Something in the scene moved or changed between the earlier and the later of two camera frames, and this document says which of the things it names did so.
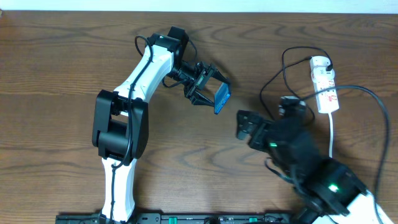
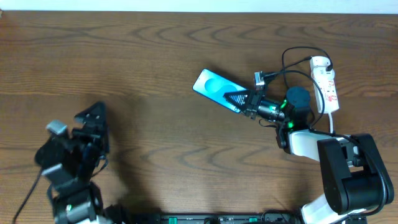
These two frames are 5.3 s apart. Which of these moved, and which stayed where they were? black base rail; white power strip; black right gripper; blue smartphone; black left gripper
Moved: black right gripper; black left gripper; blue smartphone
Stayed: white power strip; black base rail
